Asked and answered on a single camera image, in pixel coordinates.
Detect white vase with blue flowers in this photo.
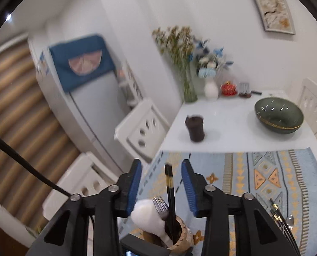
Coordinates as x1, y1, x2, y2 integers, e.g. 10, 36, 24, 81
193, 39, 235, 101

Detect red ornament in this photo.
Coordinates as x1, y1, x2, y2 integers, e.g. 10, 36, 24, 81
220, 80, 239, 97

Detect white wall rack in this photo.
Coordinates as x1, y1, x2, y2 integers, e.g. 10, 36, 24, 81
117, 59, 145, 108

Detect blue refrigerator cover cloth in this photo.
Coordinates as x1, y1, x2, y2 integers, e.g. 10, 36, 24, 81
49, 34, 117, 93

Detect white ceramic spoon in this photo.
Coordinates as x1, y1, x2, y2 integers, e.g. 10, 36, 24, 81
132, 199, 173, 247

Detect black chopstick with gold band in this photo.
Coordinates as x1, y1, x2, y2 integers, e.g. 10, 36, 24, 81
271, 208, 286, 224
269, 198, 284, 219
164, 164, 178, 239

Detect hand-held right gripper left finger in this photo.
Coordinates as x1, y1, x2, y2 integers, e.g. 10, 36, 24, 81
25, 159, 143, 256

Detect metal fork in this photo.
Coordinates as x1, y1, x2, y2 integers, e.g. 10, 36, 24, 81
152, 196, 170, 219

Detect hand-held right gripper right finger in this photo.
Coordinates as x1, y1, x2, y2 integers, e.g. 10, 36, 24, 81
181, 159, 301, 256

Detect framed floral wall picture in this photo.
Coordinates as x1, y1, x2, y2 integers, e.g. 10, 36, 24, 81
244, 0, 296, 35

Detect blue patterned table mat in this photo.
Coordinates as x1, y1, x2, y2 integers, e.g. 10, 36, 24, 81
121, 149, 317, 256

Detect green bowl with gold rim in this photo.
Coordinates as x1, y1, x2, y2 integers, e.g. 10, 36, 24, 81
254, 97, 304, 134

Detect bamboo utensil holder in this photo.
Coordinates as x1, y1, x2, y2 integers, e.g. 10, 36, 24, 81
141, 215, 194, 251

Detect black cable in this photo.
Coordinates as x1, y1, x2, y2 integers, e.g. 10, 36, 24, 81
0, 129, 72, 197

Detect white dining chair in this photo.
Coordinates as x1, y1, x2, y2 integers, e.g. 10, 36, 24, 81
42, 152, 127, 221
114, 99, 172, 164
297, 78, 317, 150

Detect dark brown cup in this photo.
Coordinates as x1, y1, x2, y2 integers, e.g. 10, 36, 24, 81
184, 114, 206, 143

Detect glass vase with yellow flowers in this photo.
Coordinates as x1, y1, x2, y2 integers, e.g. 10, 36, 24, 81
152, 26, 199, 103

